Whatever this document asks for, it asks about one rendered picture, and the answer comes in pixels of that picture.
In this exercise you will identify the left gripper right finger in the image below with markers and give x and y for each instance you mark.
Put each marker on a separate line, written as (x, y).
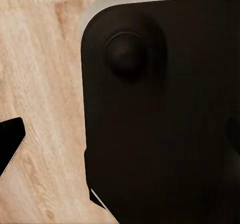
(232, 132)

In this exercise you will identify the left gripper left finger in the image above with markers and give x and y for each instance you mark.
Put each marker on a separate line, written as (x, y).
(12, 132)

